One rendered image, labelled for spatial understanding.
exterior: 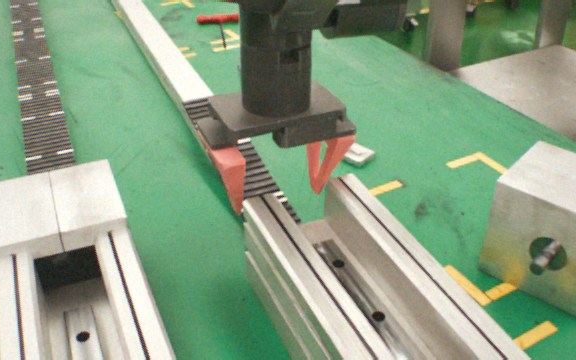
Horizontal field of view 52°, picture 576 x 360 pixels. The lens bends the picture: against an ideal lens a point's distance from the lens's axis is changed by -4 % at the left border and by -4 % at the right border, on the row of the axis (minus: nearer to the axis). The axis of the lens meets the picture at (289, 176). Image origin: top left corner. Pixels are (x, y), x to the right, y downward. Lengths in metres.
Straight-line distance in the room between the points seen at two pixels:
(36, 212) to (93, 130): 0.32
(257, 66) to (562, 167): 0.27
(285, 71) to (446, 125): 0.37
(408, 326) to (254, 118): 0.20
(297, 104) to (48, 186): 0.21
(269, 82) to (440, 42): 1.92
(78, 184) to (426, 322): 0.29
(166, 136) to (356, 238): 0.35
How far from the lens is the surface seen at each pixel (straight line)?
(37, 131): 0.74
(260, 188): 0.62
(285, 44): 0.46
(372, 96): 0.85
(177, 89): 0.81
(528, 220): 0.52
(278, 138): 0.49
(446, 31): 2.37
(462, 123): 0.81
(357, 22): 0.48
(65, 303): 0.48
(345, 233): 0.49
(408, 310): 0.44
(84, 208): 0.48
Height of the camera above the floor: 1.14
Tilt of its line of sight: 33 degrees down
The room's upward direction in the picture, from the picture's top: straight up
